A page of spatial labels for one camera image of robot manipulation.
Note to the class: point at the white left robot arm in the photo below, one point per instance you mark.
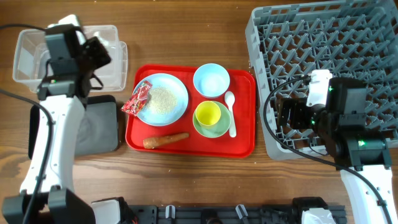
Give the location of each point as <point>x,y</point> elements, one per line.
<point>46,194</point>

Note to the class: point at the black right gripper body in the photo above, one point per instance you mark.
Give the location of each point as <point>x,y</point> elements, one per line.
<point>301,116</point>

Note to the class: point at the red snack wrapper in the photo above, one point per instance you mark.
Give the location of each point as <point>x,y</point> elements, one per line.
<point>138,99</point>

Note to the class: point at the black waste tray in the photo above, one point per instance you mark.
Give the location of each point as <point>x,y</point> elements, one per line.
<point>99,129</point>

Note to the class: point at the pile of rice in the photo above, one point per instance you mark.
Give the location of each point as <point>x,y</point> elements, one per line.
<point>161,101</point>

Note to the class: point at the grey dishwasher rack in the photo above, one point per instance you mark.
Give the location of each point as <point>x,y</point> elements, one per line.
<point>354,39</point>

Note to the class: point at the red serving tray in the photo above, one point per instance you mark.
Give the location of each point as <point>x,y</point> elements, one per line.
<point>243,86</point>

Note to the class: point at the orange carrot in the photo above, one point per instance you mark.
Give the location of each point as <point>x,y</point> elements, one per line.
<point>151,143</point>

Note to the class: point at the white plastic spoon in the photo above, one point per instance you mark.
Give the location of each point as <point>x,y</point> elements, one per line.
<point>229,99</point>

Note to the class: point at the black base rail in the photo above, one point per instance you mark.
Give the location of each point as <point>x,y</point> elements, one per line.
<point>268,213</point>

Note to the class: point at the clear plastic bin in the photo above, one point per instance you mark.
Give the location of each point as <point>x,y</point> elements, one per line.
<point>32,54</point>

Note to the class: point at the light blue bowl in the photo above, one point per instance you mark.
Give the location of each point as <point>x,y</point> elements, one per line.
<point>211,80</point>

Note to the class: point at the green bowl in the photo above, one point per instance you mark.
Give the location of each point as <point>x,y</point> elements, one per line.
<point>220,128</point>

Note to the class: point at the yellow cup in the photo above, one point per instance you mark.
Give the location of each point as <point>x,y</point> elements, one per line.
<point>208,113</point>

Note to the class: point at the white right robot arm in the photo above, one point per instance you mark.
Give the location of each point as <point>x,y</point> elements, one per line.
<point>335,110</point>

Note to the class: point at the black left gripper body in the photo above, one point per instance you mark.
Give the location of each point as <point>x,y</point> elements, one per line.
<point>96,58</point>

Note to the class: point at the light blue plate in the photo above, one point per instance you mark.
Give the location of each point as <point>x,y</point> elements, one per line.
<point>180,91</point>

